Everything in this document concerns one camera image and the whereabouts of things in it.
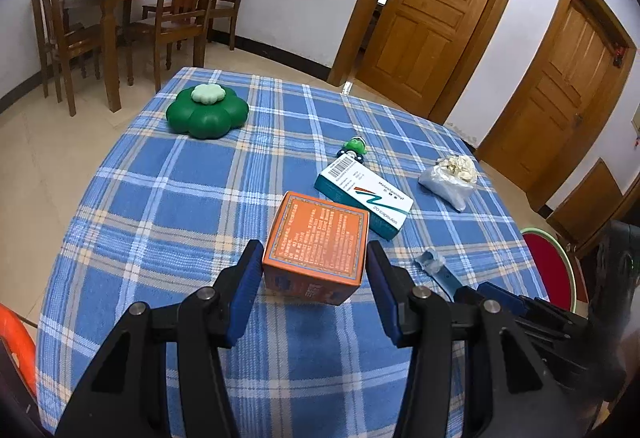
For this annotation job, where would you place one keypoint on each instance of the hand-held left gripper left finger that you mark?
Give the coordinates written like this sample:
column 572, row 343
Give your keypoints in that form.
column 245, row 293

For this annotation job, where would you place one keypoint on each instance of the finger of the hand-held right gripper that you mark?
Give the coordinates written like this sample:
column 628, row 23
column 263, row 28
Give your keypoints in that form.
column 465, row 294
column 507, row 295

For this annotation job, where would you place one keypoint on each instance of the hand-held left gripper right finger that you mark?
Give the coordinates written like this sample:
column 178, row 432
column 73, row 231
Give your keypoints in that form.
column 385, row 293

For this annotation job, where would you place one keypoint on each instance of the teal blister wrapper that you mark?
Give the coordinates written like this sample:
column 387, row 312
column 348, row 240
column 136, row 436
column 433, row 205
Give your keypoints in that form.
column 435, row 265

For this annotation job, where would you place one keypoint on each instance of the red stool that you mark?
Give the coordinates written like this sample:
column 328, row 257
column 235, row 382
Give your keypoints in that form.
column 547, row 263

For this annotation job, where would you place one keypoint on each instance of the orange cardboard box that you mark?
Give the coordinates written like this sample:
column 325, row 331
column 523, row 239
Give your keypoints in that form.
column 315, row 238

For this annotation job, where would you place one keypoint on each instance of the low wooden cabinet door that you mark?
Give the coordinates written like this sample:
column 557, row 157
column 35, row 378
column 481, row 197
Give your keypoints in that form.
column 590, row 203

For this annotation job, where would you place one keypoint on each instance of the blue plaid tablecloth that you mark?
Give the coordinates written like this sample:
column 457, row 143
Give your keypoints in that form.
column 175, row 218

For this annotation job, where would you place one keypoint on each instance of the white and teal medicine box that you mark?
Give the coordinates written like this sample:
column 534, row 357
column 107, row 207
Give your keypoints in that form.
column 360, row 190

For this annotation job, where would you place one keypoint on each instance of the clear plastic bag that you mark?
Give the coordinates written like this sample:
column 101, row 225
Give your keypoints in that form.
column 442, row 190

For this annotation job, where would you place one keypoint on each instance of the small green toy figure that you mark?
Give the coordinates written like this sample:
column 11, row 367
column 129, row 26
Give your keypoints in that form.
column 355, row 148

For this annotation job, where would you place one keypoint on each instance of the green flower-shaped container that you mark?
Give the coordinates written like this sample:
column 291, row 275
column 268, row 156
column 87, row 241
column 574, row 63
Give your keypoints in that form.
column 207, row 115

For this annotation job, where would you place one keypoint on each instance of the closed wooden door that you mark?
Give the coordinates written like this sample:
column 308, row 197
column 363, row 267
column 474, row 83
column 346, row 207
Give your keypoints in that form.
column 550, row 107

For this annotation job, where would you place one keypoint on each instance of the red door ornament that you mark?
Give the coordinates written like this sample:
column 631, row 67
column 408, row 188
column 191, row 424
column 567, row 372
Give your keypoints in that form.
column 620, row 55

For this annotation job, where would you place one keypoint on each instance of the open wooden door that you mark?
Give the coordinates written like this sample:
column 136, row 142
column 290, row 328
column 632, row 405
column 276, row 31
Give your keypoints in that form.
column 430, row 12

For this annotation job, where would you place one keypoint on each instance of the beige wall panel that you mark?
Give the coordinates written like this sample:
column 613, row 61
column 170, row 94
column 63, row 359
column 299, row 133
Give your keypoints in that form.
column 636, row 120

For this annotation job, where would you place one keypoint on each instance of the wooden door frame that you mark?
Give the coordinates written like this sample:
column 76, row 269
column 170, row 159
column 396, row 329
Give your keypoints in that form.
column 482, row 17
column 527, row 67

